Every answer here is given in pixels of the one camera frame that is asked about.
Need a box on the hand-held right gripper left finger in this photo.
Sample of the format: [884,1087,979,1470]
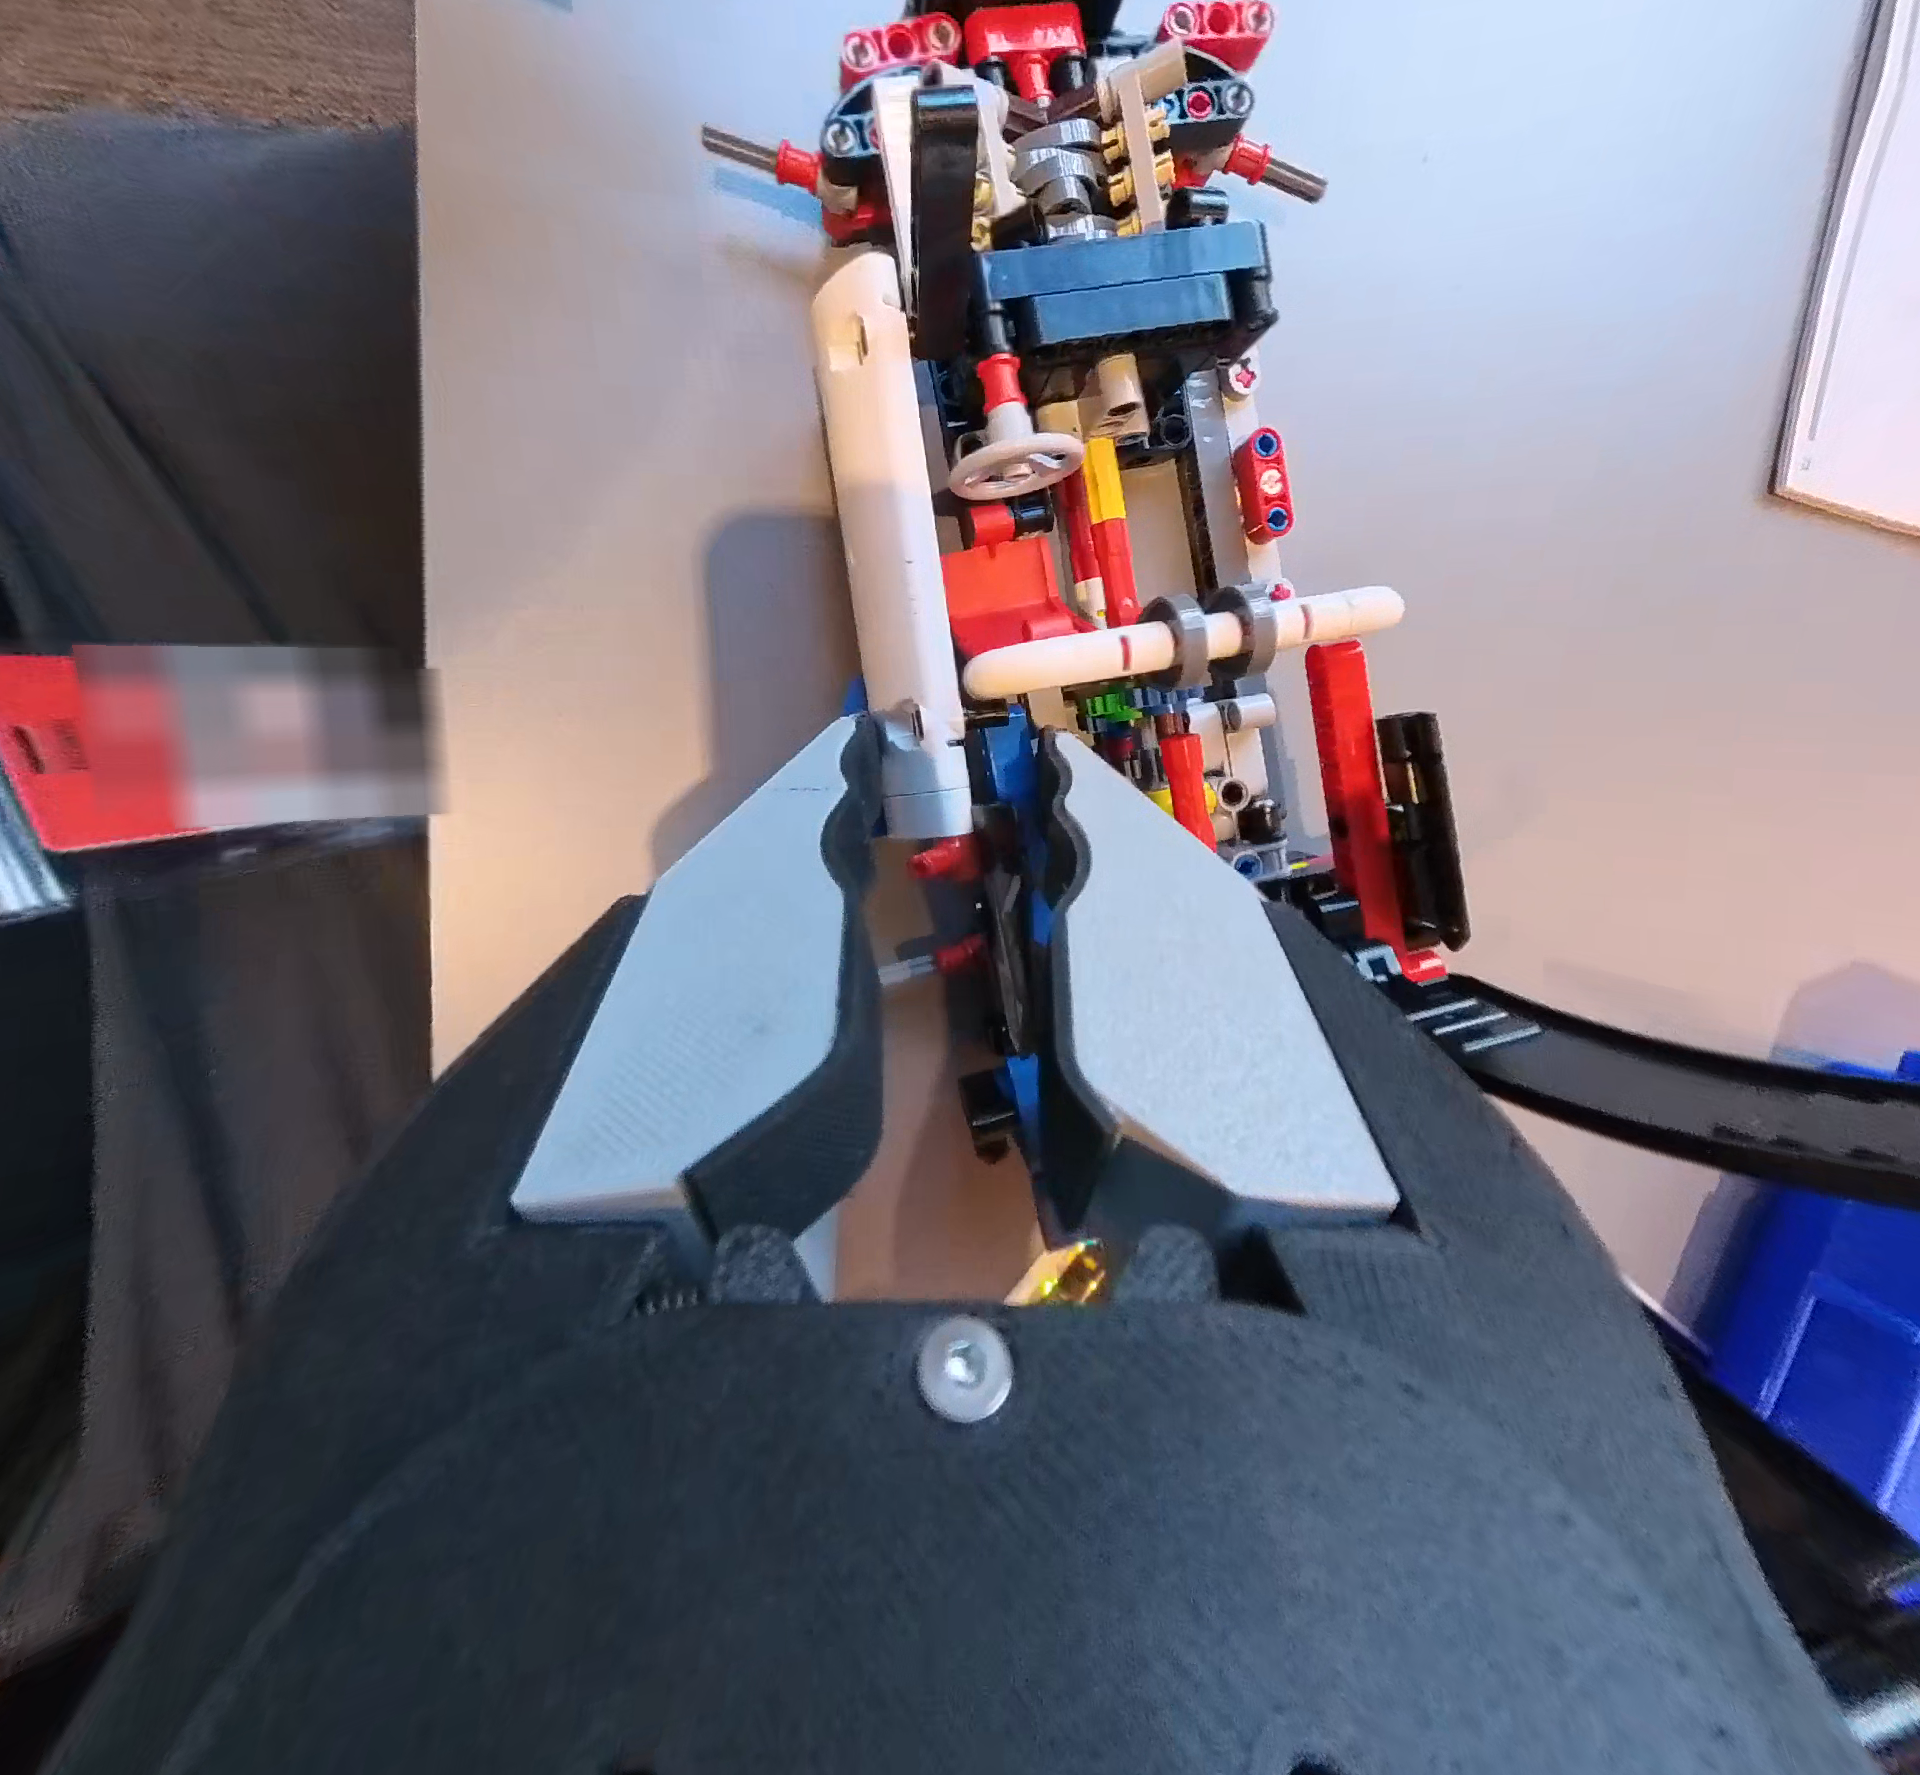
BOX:
[510,714,889,1235]

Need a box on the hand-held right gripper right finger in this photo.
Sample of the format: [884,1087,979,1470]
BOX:
[1036,733,1402,1244]

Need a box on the blue and white brick assembly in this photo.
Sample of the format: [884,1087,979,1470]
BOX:
[809,249,1084,1207]

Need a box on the toy brick race car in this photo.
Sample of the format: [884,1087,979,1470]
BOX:
[697,0,1920,1215]

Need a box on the building instruction booklet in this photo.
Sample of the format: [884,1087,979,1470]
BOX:
[1770,0,1920,540]

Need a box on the blue plastic bin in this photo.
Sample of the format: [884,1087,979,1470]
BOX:
[1656,1046,1920,1613]

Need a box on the red badge card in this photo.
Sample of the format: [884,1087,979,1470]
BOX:
[0,655,92,855]

